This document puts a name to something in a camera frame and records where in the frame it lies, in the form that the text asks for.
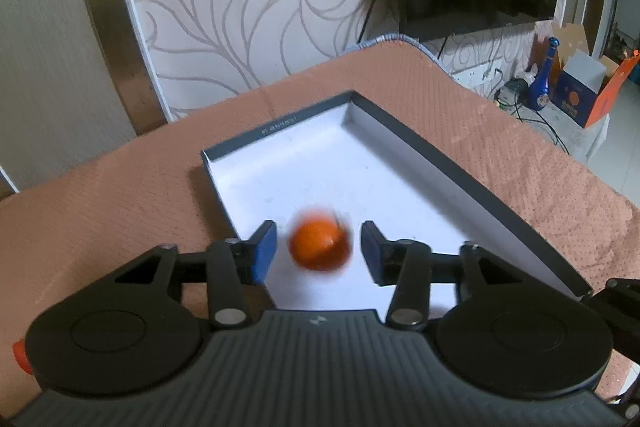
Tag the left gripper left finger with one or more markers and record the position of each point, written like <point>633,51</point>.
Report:
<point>232,264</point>

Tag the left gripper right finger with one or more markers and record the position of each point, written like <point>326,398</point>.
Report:
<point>404,264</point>

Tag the orange tangerine with stem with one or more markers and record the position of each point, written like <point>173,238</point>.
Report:
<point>320,240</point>

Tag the large red apple fruit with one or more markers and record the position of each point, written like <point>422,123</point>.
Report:
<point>19,352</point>

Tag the salmon dotted tablecloth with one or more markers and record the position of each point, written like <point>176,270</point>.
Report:
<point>61,235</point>

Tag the black white shallow box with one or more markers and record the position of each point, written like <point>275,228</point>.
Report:
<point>347,157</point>

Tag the blue bottle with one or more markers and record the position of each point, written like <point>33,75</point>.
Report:
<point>538,91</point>

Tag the orange blue cardboard box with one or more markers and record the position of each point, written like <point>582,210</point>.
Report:
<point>586,89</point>

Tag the white wall socket strip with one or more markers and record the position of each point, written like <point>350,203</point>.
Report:
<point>476,76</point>

